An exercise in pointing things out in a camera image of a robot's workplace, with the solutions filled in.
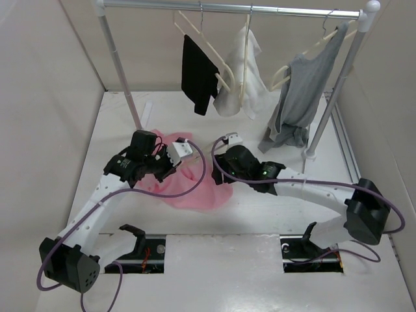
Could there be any pink t shirt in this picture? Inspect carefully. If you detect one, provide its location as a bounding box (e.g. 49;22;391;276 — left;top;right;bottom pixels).
133;128;234;214

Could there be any cream plastic hanger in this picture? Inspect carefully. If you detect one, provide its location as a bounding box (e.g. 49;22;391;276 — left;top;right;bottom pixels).
188;146;212;163

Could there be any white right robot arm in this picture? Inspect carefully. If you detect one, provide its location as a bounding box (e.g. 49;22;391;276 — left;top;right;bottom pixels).
212;145;391;257

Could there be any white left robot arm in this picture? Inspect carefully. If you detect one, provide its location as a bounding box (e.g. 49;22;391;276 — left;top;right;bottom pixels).
36;130;193;294

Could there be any white shirt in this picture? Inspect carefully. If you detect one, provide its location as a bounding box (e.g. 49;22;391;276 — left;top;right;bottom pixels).
213;28;270;120

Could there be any cream hanger with white shirt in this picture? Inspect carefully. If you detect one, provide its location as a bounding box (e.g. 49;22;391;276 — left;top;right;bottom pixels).
239;5;254;107

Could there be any cream hanger with grey shirt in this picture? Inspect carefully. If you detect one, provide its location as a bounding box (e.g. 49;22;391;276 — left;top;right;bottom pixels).
268;23;338;92

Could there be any black shirt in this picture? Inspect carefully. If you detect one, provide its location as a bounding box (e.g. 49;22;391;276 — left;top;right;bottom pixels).
181;34;219;116

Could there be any cream hanger with black shirt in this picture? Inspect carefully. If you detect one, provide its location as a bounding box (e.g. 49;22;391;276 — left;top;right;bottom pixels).
172;1;237;93

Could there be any grey tank top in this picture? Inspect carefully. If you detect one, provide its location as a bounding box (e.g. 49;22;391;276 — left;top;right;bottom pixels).
258;22;349;153

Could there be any metal clothes rack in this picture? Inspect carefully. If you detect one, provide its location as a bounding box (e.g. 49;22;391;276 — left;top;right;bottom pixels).
92;0;382;161

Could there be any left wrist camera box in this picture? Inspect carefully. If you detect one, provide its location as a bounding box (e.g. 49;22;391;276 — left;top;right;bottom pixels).
166;142;192;167

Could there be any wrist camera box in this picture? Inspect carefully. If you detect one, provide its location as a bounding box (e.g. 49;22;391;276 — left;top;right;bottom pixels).
166;142;192;167
223;132;243;147

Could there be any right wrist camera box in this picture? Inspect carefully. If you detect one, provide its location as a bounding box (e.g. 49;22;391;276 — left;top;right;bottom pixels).
223;132;243;147

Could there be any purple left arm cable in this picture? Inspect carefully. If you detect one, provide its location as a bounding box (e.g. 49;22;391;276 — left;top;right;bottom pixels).
36;138;209;312

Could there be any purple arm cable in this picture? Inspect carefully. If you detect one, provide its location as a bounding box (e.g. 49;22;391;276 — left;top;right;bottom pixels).
211;135;406;263
36;138;209;312

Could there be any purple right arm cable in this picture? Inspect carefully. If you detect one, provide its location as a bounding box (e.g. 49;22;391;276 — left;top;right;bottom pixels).
211;135;406;263

